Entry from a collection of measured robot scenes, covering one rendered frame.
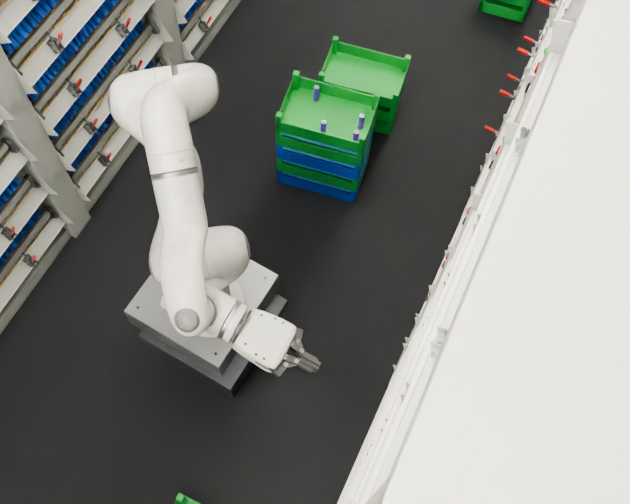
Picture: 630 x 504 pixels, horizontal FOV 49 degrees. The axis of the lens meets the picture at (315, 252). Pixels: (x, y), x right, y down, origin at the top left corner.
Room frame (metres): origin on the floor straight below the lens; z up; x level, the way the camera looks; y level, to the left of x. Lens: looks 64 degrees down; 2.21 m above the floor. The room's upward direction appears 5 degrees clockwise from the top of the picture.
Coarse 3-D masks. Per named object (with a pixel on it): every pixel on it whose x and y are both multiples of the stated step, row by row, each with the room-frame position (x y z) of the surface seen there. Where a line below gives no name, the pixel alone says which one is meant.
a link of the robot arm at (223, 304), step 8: (208, 288) 0.52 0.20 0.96; (216, 288) 0.53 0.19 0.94; (208, 296) 0.49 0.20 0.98; (216, 296) 0.50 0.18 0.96; (224, 296) 0.51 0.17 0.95; (160, 304) 0.48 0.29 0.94; (216, 304) 0.48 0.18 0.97; (224, 304) 0.49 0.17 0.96; (232, 304) 0.49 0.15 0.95; (216, 312) 0.47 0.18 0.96; (224, 312) 0.47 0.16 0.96; (216, 320) 0.46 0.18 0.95; (224, 320) 0.46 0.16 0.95; (208, 328) 0.44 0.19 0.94; (216, 328) 0.44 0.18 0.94; (216, 336) 0.44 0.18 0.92
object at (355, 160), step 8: (376, 112) 1.48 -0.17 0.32; (280, 136) 1.36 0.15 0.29; (280, 144) 1.36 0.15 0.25; (288, 144) 1.36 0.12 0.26; (296, 144) 1.35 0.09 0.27; (304, 144) 1.34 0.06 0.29; (312, 144) 1.34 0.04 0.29; (312, 152) 1.34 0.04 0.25; (320, 152) 1.33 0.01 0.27; (328, 152) 1.33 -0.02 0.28; (336, 152) 1.32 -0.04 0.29; (344, 152) 1.35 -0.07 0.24; (336, 160) 1.32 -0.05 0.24; (344, 160) 1.31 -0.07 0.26; (352, 160) 1.31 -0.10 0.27; (360, 160) 1.30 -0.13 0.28
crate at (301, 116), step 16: (304, 80) 1.55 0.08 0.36; (288, 96) 1.49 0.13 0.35; (304, 96) 1.51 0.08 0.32; (320, 96) 1.52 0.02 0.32; (336, 96) 1.52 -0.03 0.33; (352, 96) 1.51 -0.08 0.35; (368, 96) 1.50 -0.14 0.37; (288, 112) 1.44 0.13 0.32; (304, 112) 1.45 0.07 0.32; (320, 112) 1.45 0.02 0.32; (336, 112) 1.46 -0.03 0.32; (352, 112) 1.46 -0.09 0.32; (368, 112) 1.47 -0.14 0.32; (288, 128) 1.36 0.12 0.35; (304, 128) 1.34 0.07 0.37; (320, 128) 1.39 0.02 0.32; (336, 128) 1.39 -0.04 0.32; (352, 128) 1.40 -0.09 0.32; (368, 128) 1.37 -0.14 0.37; (336, 144) 1.32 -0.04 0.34; (352, 144) 1.31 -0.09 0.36
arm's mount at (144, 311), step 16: (256, 272) 0.82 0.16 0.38; (272, 272) 0.82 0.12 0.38; (144, 288) 0.74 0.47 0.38; (160, 288) 0.75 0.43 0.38; (256, 288) 0.77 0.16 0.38; (272, 288) 0.79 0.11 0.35; (144, 304) 0.69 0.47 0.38; (256, 304) 0.72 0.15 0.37; (144, 320) 0.65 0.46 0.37; (160, 320) 0.65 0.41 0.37; (160, 336) 0.62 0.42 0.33; (176, 336) 0.61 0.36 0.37; (192, 352) 0.57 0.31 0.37; (208, 352) 0.57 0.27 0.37; (224, 352) 0.58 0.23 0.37; (208, 368) 0.55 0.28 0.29; (224, 368) 0.55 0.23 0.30
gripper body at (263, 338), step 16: (256, 320) 0.47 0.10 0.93; (272, 320) 0.48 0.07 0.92; (240, 336) 0.44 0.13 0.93; (256, 336) 0.44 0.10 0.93; (272, 336) 0.44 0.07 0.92; (288, 336) 0.45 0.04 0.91; (240, 352) 0.41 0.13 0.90; (256, 352) 0.41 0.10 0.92; (272, 352) 0.41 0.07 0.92; (272, 368) 0.38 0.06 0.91
